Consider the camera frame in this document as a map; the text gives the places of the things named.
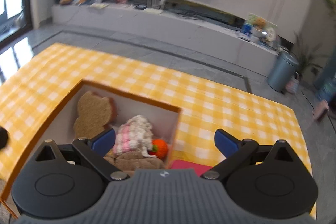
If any brown fluffy knot cushion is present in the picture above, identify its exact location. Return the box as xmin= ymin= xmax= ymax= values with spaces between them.
xmin=104 ymin=151 xmax=165 ymax=177

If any pink white crochet pouch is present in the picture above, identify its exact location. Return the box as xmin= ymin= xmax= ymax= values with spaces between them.
xmin=112 ymin=115 xmax=155 ymax=157

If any pink woven handbag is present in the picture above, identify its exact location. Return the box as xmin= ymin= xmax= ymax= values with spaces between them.
xmin=285 ymin=72 xmax=300 ymax=94

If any teddy bear bouquet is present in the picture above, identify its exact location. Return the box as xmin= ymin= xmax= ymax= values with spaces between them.
xmin=241 ymin=13 xmax=278 ymax=46

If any blue-grey pedal trash bin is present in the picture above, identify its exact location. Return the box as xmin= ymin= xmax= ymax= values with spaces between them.
xmin=266 ymin=52 xmax=299 ymax=92

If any orange crochet fruit toy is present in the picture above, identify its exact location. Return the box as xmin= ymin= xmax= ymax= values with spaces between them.
xmin=148 ymin=139 xmax=169 ymax=160

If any yellow white checkered cloth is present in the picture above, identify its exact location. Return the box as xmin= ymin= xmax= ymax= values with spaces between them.
xmin=1 ymin=43 xmax=318 ymax=223

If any blue water jug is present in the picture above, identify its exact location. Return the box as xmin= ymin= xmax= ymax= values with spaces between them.
xmin=316 ymin=50 xmax=335 ymax=103

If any green potted floor plant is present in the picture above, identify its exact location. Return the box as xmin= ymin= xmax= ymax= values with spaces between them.
xmin=291 ymin=32 xmax=330 ymax=78

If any white marble tv console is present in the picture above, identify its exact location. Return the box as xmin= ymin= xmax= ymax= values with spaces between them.
xmin=51 ymin=3 xmax=277 ymax=76

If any pink box lid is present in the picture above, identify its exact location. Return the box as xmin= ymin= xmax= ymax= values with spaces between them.
xmin=170 ymin=160 xmax=212 ymax=177

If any orange cardboard storage box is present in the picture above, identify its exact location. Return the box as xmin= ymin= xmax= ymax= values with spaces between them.
xmin=1 ymin=80 xmax=182 ymax=219

